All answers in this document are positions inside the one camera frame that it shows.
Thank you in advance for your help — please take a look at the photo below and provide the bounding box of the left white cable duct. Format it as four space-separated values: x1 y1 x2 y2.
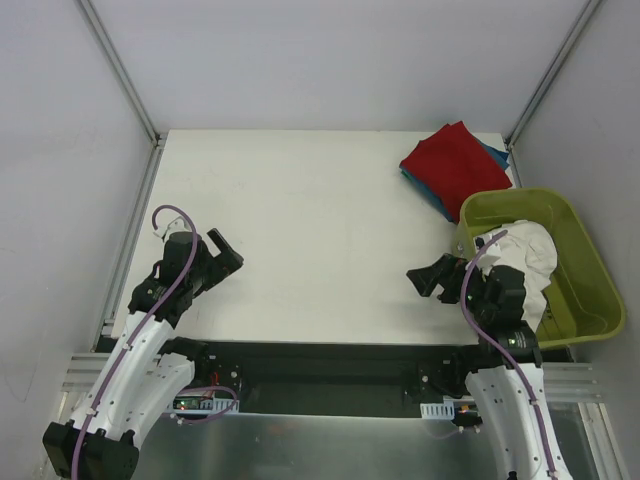
164 394 239 415

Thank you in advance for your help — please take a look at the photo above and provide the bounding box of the folded blue t-shirt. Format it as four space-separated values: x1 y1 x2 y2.
400 139 509 223

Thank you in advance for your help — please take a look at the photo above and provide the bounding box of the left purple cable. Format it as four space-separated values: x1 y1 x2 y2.
72 204 239 480

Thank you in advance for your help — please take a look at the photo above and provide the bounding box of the right white cable duct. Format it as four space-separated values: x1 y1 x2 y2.
419 401 455 421

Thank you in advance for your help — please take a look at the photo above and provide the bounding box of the olive green plastic bin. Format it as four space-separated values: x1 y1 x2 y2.
452 188 626 350

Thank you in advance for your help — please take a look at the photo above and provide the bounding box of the left aluminium frame post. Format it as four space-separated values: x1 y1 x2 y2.
74 0 163 147

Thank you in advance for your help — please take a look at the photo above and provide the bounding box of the aluminium frame post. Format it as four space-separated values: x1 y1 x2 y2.
74 0 163 147
505 0 603 151

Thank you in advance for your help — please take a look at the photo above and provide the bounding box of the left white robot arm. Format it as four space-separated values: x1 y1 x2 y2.
43 229 243 479

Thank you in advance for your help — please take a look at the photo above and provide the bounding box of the white and green t-shirt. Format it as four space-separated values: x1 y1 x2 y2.
474 220 558 331

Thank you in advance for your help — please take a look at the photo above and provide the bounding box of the right aluminium frame post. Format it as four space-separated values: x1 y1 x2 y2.
505 0 603 151

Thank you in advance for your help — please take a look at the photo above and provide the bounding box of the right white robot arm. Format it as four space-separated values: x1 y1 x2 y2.
406 254 571 479

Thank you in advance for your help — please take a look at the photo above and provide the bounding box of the white cable duct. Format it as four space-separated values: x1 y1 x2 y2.
164 394 239 415
419 401 455 421

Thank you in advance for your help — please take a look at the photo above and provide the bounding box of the aluminium front rail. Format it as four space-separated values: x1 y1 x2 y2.
61 353 605 403

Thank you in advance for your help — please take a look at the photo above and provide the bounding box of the folded red t-shirt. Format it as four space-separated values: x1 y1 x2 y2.
399 121 512 223

